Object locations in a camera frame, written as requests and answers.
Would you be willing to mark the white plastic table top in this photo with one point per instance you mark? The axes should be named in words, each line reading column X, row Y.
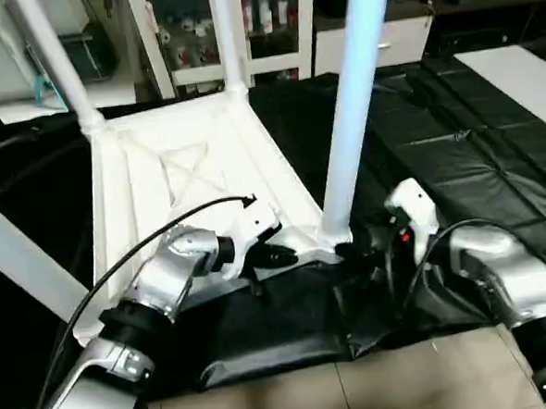
column 178, row 173

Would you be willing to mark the white plastic table leg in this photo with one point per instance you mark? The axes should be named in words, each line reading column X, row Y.
column 56, row 60
column 350, row 98
column 229, row 40
column 26, row 257

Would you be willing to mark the black table mat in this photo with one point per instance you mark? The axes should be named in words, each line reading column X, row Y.
column 472, row 127

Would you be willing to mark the white drawer unit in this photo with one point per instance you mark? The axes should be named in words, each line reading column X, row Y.
column 384, row 45

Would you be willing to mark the white glass door cabinet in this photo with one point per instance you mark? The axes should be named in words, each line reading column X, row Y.
column 189, row 38

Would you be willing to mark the turquoise plastic stand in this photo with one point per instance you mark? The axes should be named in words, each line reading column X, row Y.
column 40, row 86

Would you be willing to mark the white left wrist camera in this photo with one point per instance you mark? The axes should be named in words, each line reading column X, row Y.
column 251, row 229

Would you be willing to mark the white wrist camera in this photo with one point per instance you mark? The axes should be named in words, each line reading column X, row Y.
column 251, row 229
column 412, row 210

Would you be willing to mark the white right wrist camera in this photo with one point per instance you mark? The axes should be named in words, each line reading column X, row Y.
column 412, row 210

